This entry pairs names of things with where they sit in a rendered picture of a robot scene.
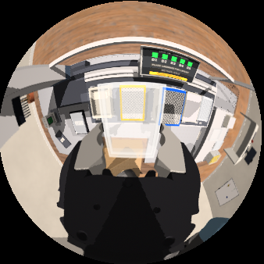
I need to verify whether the cream one-well reservoir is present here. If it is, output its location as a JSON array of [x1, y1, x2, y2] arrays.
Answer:
[[88, 87, 101, 118]]

